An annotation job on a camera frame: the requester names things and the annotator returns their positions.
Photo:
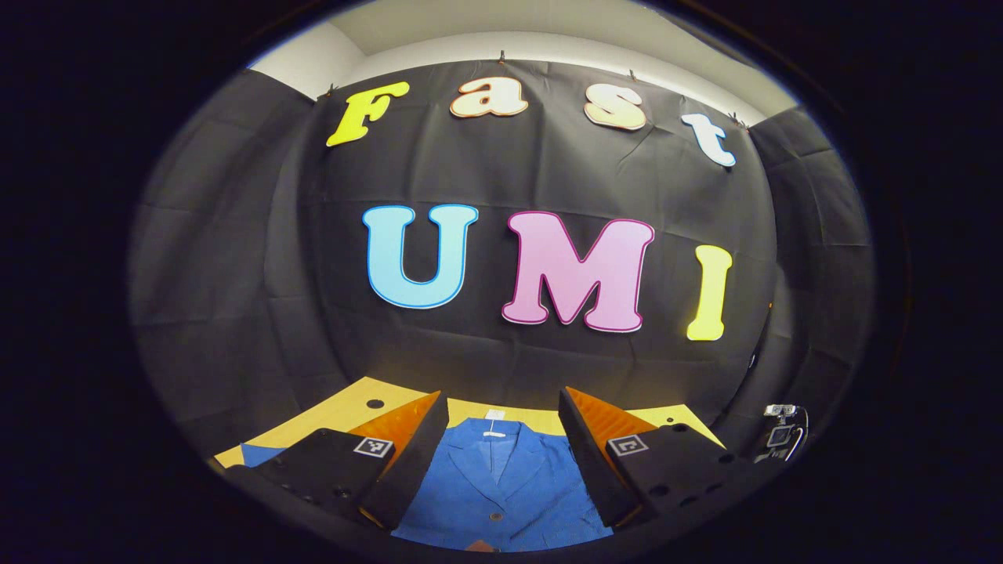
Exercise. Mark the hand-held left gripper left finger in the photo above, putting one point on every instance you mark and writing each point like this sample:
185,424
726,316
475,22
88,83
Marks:
415,462

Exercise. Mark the blue button shirt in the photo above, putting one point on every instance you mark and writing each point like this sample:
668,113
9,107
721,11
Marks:
509,486

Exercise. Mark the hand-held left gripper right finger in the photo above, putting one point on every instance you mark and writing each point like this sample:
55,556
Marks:
588,462

